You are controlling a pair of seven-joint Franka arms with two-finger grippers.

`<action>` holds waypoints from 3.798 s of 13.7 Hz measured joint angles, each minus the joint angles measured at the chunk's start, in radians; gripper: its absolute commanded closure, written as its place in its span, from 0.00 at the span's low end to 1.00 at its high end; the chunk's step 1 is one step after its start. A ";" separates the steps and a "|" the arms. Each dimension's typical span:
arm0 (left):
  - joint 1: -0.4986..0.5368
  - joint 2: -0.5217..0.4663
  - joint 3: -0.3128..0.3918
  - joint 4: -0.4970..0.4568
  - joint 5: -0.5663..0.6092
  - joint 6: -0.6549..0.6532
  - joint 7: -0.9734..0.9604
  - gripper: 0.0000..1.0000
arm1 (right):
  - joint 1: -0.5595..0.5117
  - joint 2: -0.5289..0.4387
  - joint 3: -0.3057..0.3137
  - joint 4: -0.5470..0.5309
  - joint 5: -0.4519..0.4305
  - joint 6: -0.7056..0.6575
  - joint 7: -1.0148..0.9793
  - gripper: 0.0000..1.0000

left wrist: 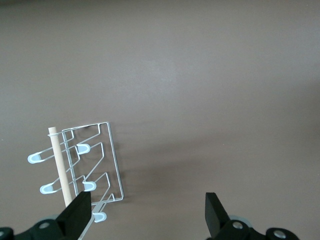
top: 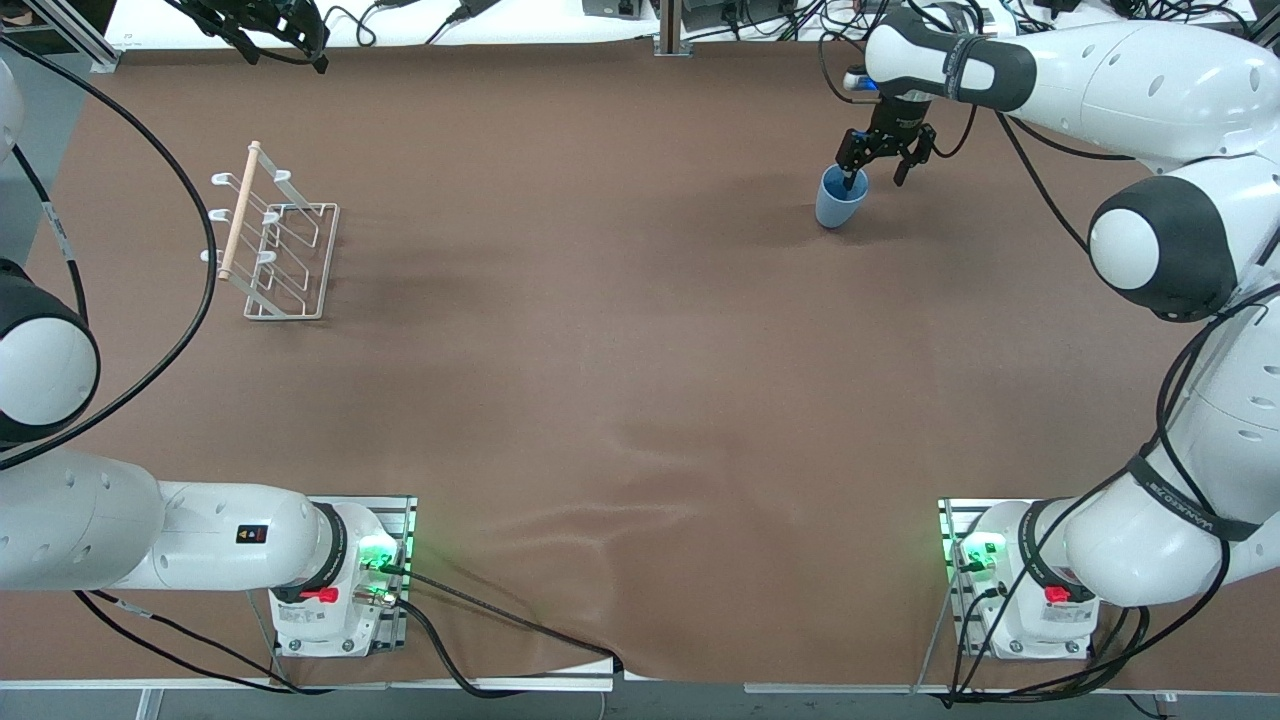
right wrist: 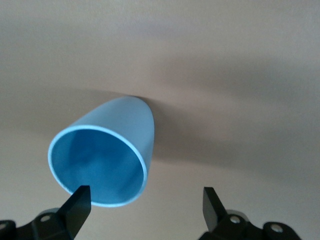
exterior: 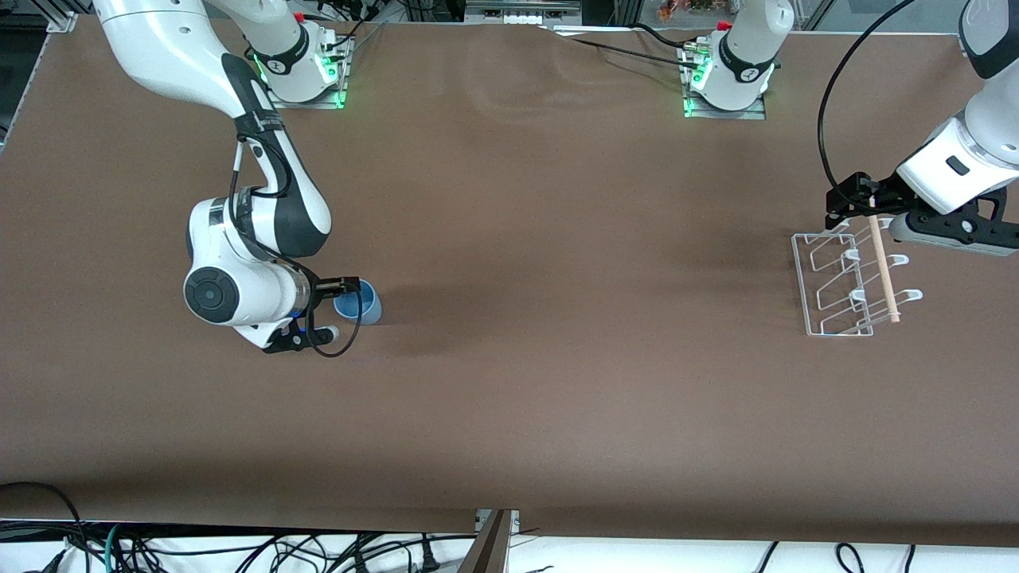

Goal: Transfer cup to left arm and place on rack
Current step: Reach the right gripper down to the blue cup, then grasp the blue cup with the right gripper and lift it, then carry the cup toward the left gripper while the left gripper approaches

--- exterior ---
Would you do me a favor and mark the green cable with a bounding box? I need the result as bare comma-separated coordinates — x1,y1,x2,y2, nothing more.
102,523,130,573

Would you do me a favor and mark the wooden dowel rod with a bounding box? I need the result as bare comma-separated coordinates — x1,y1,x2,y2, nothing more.
867,195,902,324

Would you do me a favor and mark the grey power strip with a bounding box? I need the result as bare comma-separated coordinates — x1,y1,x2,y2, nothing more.
466,0,583,25

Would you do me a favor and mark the white wire cup rack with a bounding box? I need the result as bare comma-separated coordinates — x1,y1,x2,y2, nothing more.
791,215,924,337

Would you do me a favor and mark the thick black looped cable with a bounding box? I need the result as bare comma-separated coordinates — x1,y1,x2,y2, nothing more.
0,481,90,573

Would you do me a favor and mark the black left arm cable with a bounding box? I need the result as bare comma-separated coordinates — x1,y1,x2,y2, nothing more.
818,0,918,209

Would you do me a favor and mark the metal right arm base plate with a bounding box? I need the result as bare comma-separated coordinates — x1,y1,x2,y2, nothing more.
267,36,348,110

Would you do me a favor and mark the light blue plastic cup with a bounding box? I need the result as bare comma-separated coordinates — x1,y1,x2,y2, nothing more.
334,279,383,326

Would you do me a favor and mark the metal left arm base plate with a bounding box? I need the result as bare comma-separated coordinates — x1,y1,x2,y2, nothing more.
683,44,767,121

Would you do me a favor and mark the black cable on table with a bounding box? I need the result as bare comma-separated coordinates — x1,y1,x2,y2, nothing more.
549,26,703,69

